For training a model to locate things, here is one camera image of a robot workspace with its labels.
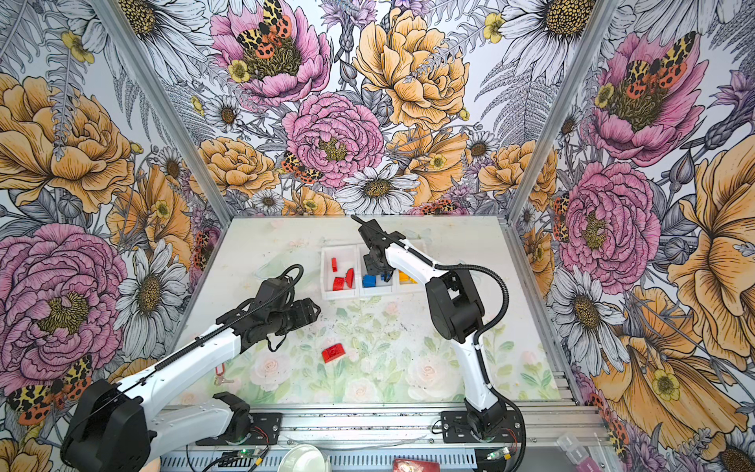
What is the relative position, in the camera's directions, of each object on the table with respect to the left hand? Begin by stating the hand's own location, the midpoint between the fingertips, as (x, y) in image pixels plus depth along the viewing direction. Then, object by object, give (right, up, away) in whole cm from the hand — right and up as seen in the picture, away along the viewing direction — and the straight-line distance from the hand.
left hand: (309, 322), depth 85 cm
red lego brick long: (+9, +11, +18) cm, 23 cm away
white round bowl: (+3, -28, -15) cm, 32 cm away
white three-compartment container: (+7, +11, +18) cm, 22 cm away
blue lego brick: (+16, +10, +18) cm, 26 cm away
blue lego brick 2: (+21, +11, +21) cm, 31 cm away
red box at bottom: (+28, -27, -18) cm, 43 cm away
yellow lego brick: (+26, +14, -19) cm, 35 cm away
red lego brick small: (+4, +15, +20) cm, 25 cm away
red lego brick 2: (+6, -9, +2) cm, 11 cm away
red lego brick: (+6, +9, +17) cm, 20 cm away
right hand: (+20, +13, +14) cm, 28 cm away
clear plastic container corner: (+66, -26, -14) cm, 72 cm away
